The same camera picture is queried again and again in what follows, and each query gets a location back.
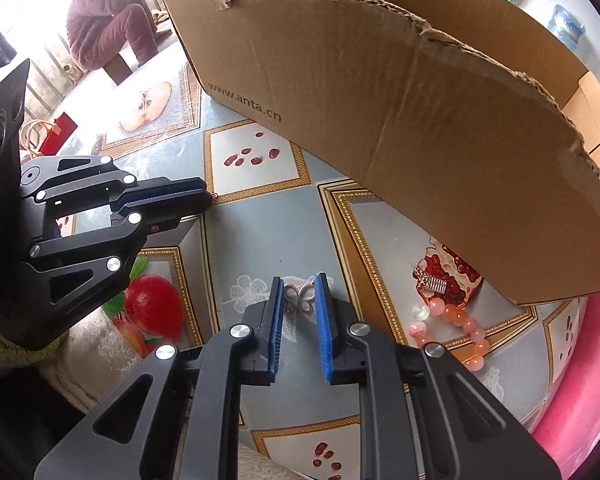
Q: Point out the white fleece robe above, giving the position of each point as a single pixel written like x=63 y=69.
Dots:
x=95 y=360

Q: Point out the rose gold butterfly charm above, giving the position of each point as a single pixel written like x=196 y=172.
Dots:
x=300 y=299

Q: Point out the pink floral blanket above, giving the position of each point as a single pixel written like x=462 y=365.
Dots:
x=580 y=385

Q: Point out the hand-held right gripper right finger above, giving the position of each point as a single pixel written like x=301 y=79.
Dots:
x=325 y=330

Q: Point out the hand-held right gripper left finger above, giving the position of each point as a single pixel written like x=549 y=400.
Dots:
x=275 y=330

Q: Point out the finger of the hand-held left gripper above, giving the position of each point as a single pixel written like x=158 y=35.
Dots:
x=90 y=240
x=160 y=191

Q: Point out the red gift bag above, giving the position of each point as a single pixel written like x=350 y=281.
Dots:
x=60 y=135

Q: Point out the brown cardboard box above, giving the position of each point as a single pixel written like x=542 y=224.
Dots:
x=380 y=110

